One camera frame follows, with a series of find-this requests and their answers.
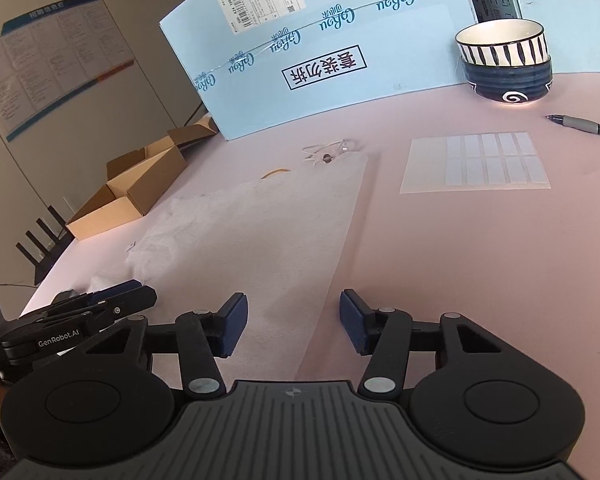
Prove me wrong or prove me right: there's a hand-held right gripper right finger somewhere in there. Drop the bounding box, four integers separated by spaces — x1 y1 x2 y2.
339 288 518 401

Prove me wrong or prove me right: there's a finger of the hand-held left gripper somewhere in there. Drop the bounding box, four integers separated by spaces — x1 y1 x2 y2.
52 280 143 311
87 286 158 325

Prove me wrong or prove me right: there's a grey pen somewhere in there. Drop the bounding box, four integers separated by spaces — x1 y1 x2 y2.
545 113 600 142

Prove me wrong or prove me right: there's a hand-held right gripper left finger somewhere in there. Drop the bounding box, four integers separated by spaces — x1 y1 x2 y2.
87 292 249 401

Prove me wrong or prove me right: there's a white striped ceramic bowl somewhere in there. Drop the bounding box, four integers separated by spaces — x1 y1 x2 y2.
454 18 550 67

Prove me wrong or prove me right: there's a white label sheet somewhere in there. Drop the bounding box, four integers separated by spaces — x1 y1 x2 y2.
399 131 552 194

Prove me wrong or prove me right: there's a dark blue ceramic bowl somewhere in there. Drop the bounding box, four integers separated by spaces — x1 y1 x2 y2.
461 55 553 105

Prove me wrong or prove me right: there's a white hair tie with beads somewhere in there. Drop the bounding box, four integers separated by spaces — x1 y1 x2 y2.
301 137 361 166

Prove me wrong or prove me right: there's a wall notice board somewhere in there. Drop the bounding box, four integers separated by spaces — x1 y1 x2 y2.
0 0 136 143

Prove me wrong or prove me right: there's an open brown cardboard box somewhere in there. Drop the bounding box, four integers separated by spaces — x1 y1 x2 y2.
65 115 221 241

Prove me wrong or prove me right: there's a white translucent shopping bag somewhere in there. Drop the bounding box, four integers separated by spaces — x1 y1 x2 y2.
87 152 381 381

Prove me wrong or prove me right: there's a black router with antennas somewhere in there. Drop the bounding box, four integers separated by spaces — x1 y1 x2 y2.
15 205 76 286

